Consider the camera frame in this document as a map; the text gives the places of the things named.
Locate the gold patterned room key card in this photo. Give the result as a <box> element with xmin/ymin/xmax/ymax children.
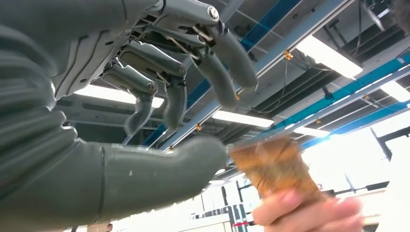
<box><xmin>229</xmin><ymin>137</ymin><xmax>325</xmax><ymax>206</ymax></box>

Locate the ceiling light panel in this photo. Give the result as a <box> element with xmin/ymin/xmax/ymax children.
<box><xmin>379</xmin><ymin>79</ymin><xmax>410</xmax><ymax>103</ymax></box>
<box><xmin>293</xmin><ymin>126</ymin><xmax>331</xmax><ymax>139</ymax></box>
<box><xmin>296</xmin><ymin>35</ymin><xmax>363</xmax><ymax>79</ymax></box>
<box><xmin>211</xmin><ymin>110</ymin><xmax>275</xmax><ymax>129</ymax></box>
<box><xmin>73</xmin><ymin>84</ymin><xmax>164</xmax><ymax>109</ymax></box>

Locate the black metal bracket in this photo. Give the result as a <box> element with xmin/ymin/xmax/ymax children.
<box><xmin>369</xmin><ymin>126</ymin><xmax>410</xmax><ymax>163</ymax></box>

